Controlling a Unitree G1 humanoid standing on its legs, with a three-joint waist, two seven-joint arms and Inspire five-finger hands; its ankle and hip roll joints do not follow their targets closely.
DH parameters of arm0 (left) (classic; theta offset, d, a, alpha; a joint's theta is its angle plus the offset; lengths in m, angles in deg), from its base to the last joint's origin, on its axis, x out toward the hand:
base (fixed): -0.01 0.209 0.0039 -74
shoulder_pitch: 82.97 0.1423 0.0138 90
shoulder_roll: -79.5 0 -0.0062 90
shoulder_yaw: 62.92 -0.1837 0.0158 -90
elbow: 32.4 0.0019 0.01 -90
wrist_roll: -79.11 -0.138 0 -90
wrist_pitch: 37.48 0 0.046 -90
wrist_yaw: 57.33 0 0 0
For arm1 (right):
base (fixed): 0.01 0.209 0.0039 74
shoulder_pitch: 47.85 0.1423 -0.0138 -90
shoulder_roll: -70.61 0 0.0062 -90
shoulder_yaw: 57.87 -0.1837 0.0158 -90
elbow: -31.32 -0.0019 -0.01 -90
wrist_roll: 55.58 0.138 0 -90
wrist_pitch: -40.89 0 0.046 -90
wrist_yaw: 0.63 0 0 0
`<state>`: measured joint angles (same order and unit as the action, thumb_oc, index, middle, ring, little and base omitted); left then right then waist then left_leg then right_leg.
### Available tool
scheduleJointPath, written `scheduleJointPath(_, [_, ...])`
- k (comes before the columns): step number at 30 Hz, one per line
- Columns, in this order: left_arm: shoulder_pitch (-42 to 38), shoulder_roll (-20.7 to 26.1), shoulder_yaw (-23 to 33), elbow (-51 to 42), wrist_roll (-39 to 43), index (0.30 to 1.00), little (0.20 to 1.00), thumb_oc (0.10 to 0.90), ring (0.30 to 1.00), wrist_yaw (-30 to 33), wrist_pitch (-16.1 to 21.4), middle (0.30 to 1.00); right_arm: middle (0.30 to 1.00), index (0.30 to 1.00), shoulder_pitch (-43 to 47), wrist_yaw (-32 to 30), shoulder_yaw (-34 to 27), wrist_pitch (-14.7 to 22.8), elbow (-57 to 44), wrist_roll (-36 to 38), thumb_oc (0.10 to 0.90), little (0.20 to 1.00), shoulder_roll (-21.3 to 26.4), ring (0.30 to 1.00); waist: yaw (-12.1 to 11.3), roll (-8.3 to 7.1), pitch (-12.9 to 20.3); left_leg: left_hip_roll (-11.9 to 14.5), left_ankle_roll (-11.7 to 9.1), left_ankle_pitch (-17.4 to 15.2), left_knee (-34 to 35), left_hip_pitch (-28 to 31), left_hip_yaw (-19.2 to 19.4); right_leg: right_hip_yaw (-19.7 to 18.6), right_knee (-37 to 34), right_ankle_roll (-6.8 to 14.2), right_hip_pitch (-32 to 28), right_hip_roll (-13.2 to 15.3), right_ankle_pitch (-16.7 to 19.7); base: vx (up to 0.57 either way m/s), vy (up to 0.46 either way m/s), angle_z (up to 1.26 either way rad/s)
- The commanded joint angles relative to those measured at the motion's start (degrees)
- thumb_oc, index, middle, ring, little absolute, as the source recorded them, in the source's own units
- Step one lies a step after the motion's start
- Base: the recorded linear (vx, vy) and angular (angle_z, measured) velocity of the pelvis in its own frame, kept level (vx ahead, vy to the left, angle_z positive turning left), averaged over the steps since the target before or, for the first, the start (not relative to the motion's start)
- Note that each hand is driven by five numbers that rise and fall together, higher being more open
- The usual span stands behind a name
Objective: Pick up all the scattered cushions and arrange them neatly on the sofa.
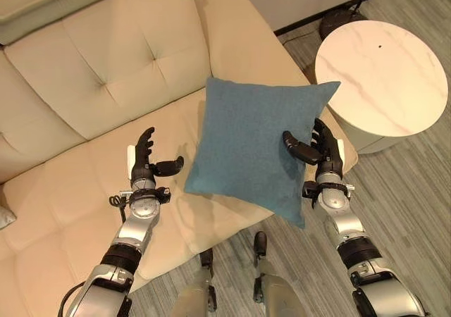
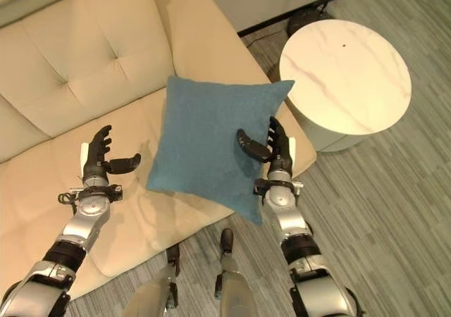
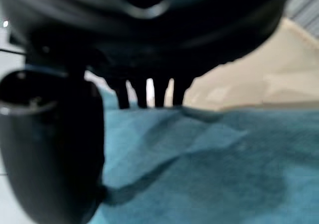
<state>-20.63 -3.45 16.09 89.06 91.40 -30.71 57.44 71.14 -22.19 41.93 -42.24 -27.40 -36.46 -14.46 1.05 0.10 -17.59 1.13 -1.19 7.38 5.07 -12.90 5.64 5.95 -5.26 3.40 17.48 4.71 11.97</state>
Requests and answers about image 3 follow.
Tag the teal velvet cushion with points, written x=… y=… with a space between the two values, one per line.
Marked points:
x=199 y=164

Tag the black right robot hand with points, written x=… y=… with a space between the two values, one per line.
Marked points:
x=149 y=34

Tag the beige sofa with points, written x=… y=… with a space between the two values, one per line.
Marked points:
x=261 y=79

